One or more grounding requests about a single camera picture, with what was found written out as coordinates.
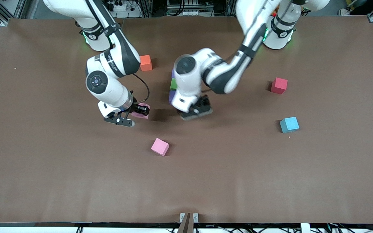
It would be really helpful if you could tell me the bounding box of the white power strip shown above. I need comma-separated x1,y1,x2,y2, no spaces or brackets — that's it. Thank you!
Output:
108,2,128,12

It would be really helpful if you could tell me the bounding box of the brown strut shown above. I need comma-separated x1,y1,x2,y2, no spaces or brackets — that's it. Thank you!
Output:
177,213,194,233

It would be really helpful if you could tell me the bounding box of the metal bracket plate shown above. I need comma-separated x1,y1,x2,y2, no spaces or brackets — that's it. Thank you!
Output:
180,213,198,223

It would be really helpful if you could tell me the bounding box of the red foam block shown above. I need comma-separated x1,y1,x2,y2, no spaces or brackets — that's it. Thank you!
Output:
271,77,288,95

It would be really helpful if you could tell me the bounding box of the orange foam block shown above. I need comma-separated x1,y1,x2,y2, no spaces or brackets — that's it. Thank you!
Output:
140,55,153,72

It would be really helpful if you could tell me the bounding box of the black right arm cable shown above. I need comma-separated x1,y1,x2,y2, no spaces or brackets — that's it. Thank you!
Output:
132,73,151,104

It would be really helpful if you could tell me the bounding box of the pink foam block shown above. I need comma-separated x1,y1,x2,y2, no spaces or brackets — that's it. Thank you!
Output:
131,103,151,119
151,138,170,157

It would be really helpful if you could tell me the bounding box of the cyan foam block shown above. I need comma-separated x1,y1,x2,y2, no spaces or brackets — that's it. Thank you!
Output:
279,117,300,133

